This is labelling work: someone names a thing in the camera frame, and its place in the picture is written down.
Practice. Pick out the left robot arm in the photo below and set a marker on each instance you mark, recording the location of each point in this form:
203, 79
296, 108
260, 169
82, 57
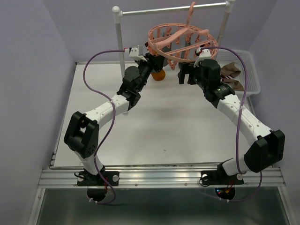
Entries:
82, 134

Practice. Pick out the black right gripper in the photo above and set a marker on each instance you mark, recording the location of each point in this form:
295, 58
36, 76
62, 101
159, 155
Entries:
186, 68

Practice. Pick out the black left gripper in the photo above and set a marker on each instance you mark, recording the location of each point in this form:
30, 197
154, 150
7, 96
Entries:
154, 62

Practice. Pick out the beige sock in basket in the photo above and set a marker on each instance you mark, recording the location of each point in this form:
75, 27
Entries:
232, 71

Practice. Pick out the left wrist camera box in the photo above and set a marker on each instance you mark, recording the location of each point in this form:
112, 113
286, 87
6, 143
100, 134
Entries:
136, 53

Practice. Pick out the white plastic basket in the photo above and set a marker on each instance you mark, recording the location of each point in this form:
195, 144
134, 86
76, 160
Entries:
248, 76

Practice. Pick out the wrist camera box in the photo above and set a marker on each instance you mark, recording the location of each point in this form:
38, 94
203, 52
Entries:
201, 54
136, 53

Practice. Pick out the aluminium mounting rail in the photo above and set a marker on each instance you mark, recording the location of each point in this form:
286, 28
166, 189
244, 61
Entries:
158, 176

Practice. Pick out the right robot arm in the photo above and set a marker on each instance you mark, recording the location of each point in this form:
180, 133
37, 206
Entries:
266, 145

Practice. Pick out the white drying rack stand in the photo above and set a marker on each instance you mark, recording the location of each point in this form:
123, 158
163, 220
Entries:
125, 60

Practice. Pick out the maroon white striped sock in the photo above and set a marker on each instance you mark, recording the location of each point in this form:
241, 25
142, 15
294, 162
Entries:
226, 79

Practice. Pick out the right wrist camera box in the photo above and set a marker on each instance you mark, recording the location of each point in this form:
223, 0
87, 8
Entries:
201, 54

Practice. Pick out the pink round clip hanger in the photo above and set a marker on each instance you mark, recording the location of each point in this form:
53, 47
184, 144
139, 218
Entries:
185, 39

